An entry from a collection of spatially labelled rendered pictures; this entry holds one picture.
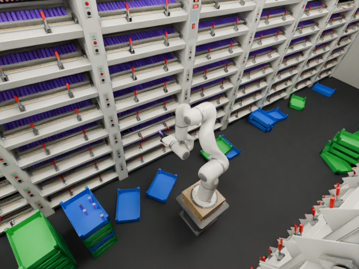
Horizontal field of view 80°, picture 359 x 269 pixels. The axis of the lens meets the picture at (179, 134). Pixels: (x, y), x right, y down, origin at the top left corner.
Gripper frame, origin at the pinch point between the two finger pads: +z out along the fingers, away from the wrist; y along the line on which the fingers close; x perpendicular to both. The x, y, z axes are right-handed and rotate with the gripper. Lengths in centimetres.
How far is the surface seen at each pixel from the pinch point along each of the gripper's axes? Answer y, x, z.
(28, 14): -61, 95, 15
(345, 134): 200, -47, -78
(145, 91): -2.0, 34.1, 19.0
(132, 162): -21, -43, 31
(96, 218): -71, -24, -23
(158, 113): 7.0, 11.1, 16.9
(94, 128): -47, 15, 23
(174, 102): 27.7, 13.6, 20.7
